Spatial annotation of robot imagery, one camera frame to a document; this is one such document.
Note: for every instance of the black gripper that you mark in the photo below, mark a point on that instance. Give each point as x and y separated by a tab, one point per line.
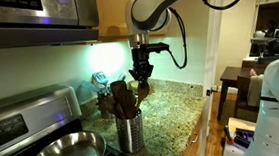
141	56

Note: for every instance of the perforated wooden spoon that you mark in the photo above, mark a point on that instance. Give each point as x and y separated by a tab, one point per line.
143	92

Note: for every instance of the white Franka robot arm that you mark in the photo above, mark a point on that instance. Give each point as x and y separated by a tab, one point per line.
150	7

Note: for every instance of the dark wooden spoon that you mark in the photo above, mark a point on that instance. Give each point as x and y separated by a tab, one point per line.
131	103

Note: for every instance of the large dark wooden spatula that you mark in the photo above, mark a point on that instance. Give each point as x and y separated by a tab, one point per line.
119	93

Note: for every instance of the dark utensil crock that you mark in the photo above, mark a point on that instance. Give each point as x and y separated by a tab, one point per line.
105	107

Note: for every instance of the teal plain spatula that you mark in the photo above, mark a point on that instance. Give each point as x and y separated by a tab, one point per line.
88	87

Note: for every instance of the perforated steel utensil holder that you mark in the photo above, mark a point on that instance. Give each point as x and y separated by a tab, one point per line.
130	132

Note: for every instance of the wooden upper cabinet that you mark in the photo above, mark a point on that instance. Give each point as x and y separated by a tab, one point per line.
114	9

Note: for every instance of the wooden cabinet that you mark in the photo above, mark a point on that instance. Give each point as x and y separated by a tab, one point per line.
114	9
191	147

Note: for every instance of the black door latch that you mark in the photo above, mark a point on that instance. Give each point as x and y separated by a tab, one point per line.
210	91

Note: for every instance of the dark wooden side table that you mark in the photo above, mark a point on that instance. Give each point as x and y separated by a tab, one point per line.
228	76

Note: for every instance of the wooden lower cabinet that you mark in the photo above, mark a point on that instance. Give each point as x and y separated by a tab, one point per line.
191	147

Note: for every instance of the dark wooden chair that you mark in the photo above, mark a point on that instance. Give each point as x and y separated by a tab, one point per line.
242	90

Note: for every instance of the stainless steel microwave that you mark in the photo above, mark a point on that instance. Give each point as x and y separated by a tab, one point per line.
57	9

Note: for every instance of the orange and black clamp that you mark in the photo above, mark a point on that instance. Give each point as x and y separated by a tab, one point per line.
228	136

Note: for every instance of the stainless steel frying pan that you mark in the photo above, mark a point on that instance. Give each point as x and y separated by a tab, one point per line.
68	153

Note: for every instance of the stainless steel stove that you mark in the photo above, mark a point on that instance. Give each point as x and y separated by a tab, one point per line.
25	117

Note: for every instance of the dark background equipment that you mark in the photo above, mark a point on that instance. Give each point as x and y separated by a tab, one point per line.
263	43

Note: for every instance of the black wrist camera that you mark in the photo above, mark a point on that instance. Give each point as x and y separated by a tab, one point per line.
158	47

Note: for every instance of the white door frame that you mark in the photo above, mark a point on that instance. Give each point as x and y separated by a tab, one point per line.
210	49

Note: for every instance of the silver perforated robot mount table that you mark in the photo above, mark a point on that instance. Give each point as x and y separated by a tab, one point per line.
234	152

